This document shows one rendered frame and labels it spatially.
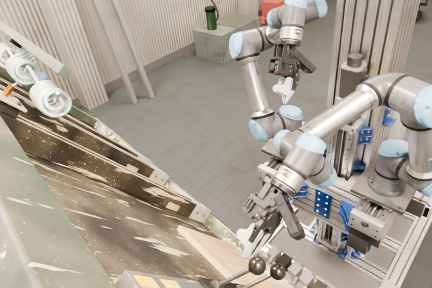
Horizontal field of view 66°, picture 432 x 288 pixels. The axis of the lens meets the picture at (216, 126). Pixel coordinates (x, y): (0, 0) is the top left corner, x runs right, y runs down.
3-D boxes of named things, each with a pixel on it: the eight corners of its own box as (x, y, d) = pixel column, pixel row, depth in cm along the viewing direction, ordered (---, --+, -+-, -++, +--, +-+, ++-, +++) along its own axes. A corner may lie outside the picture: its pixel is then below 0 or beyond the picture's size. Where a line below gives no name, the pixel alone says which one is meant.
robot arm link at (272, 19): (292, 26, 131) (307, 21, 121) (267, 32, 128) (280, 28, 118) (288, 5, 129) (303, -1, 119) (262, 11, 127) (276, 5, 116)
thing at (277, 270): (243, 299, 83) (290, 277, 79) (236, 299, 80) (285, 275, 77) (238, 284, 85) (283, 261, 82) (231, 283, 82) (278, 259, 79)
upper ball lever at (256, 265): (219, 297, 74) (271, 271, 70) (210, 296, 71) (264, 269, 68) (214, 279, 76) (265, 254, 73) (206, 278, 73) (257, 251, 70)
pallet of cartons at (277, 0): (290, 7, 716) (291, -13, 693) (324, 11, 670) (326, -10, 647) (260, 23, 653) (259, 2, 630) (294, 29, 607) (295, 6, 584)
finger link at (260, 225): (252, 242, 86) (270, 213, 87) (257, 245, 85) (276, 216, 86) (244, 238, 83) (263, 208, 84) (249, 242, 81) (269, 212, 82)
